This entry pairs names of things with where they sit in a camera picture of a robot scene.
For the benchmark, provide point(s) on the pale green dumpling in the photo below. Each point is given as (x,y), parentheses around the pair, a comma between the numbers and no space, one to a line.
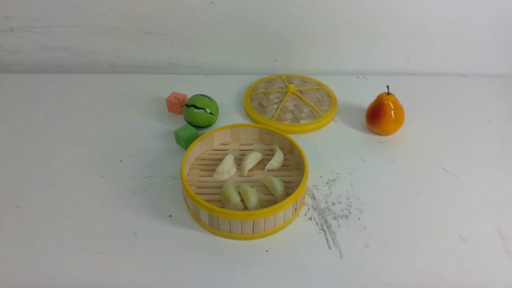
(276,187)
(251,197)
(230,197)

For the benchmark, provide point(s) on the white dumpling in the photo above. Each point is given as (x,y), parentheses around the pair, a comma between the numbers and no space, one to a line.
(276,161)
(226,169)
(249,161)

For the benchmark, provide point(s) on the bamboo steamer tray yellow rim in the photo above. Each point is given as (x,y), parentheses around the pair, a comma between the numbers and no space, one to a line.
(244,181)

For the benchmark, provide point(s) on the orange wooden cube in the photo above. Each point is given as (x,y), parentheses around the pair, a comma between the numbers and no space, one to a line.
(175,102)

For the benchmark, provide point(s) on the green toy watermelon ball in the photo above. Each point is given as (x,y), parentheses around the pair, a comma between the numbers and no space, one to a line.
(201,111)

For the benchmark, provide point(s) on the woven steamer lid yellow rim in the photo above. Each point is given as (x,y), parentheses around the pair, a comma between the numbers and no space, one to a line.
(291,103)

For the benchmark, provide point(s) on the orange toy pear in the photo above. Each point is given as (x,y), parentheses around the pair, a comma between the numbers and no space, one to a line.
(385,115)

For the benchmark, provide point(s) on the green wooden cube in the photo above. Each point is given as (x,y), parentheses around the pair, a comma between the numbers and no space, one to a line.
(185,135)

